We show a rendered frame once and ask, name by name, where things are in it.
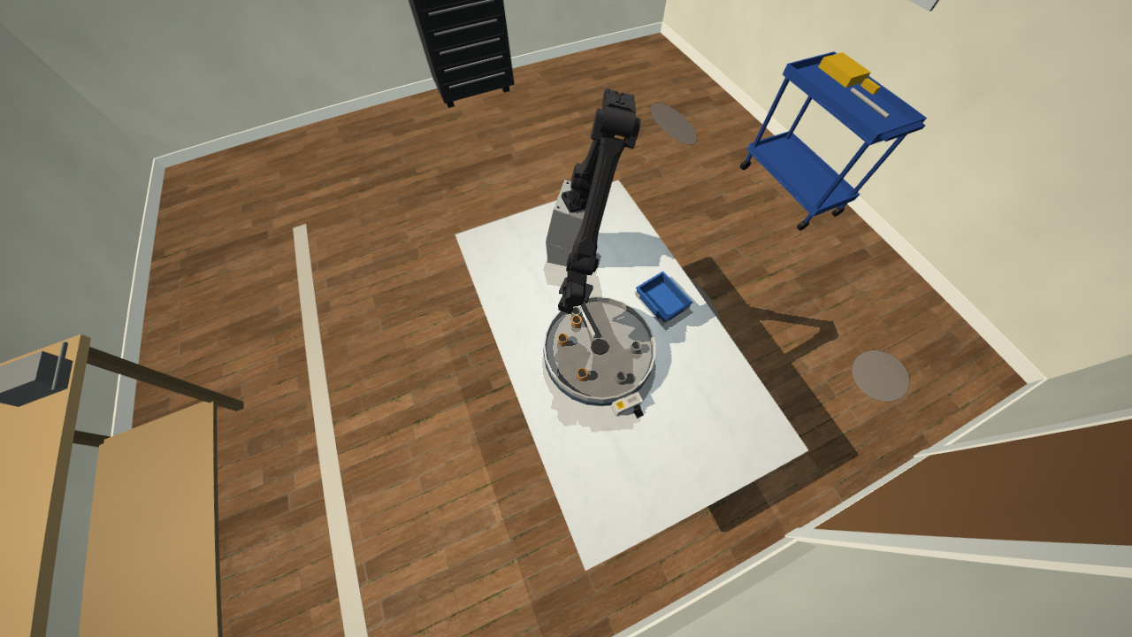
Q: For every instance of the blue crate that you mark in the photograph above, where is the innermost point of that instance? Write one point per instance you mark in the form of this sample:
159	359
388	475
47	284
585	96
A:
665	295

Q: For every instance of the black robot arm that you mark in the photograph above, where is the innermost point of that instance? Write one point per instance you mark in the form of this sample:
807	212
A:
594	177

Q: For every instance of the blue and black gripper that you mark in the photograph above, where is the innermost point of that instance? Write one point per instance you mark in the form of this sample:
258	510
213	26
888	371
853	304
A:
588	290

